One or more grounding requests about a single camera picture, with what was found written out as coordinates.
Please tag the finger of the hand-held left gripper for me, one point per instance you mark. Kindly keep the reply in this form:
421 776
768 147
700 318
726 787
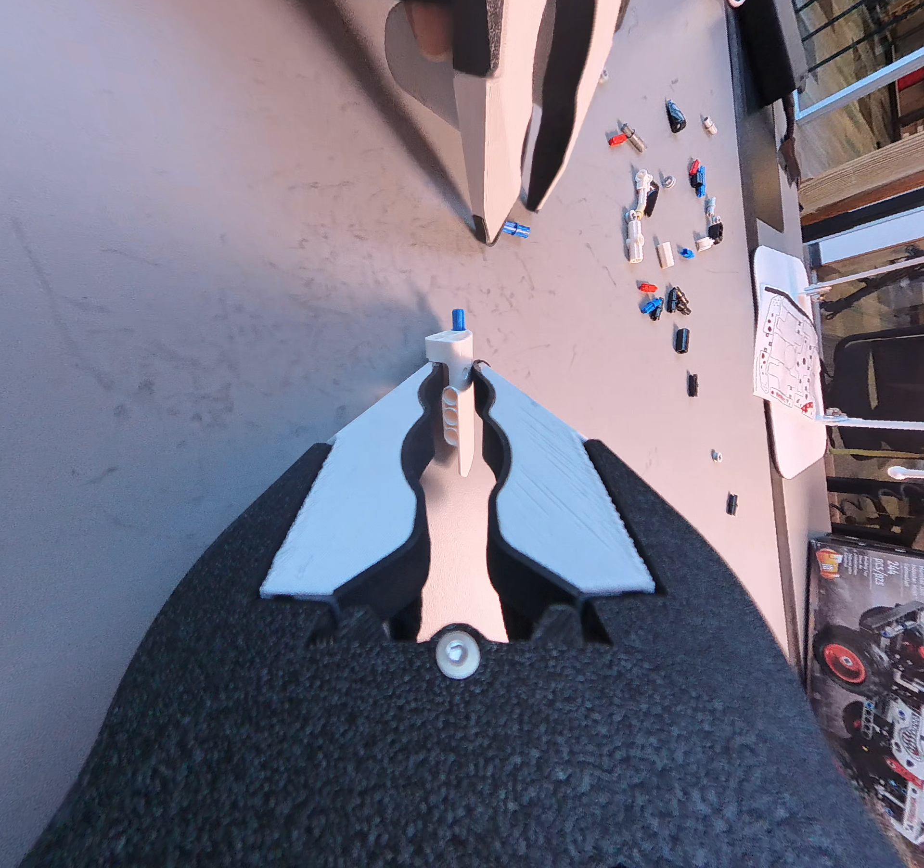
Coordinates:
505 52
577 52

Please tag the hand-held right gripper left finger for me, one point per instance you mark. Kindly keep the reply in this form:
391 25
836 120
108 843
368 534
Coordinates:
339 514

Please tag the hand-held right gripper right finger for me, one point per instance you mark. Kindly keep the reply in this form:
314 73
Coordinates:
570 514

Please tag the blue lego pin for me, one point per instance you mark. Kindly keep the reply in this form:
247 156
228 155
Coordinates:
518 229
457 319

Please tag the white lego panel piece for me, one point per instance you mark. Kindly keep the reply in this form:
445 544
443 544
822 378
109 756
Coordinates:
453 348

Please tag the scattered small lego pieces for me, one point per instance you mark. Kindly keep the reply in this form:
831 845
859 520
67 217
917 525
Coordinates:
664 253

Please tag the lego set box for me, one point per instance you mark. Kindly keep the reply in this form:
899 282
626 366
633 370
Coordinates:
866 666

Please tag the person's left hand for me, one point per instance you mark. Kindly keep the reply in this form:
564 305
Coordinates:
433 31

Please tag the black power adapter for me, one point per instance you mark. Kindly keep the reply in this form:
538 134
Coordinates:
772 38

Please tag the sticker sheet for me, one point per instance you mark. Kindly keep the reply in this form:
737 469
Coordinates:
787 355

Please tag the wooden plank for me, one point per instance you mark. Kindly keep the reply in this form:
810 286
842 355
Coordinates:
859 186

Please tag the black office chair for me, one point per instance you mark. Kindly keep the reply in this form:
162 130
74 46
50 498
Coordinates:
881 377

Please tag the white frame bar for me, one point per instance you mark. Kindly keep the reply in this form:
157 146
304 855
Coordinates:
859 88

